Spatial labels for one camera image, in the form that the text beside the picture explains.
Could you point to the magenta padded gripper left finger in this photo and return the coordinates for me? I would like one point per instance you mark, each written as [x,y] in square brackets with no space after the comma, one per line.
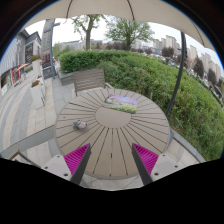
[70,167]

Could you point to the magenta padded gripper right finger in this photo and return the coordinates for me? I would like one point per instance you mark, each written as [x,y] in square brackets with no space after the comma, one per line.
[152,166]

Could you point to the round slatted patio table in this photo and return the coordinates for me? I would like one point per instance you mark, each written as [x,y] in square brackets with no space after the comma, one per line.
[111,133]

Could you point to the green trimmed hedge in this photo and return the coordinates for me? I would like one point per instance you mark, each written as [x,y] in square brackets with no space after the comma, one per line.
[193,111]

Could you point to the white planter box near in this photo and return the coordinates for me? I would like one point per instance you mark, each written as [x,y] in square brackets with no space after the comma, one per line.
[37,94]

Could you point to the white planter box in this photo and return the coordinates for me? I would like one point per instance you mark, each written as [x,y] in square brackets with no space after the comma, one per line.
[37,94]
[36,64]

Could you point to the grey slatted patio chair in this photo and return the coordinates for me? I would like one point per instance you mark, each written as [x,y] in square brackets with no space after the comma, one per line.
[89,79]

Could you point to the white planter box far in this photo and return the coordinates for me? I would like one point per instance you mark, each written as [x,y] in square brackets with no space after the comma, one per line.
[36,64]

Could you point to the curved dark umbrella pole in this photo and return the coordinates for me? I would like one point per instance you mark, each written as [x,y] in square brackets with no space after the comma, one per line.
[178,80]

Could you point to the tall grey sign pillar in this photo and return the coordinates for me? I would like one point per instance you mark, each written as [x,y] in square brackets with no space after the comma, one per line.
[46,48]

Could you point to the right leafy tree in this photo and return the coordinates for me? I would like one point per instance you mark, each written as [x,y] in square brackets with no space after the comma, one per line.
[120,29]

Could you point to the left bare-trunk tree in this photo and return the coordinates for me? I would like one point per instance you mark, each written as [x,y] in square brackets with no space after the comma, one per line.
[84,24]

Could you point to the beige patio umbrella canopy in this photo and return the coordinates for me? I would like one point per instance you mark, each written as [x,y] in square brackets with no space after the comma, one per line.
[157,11]

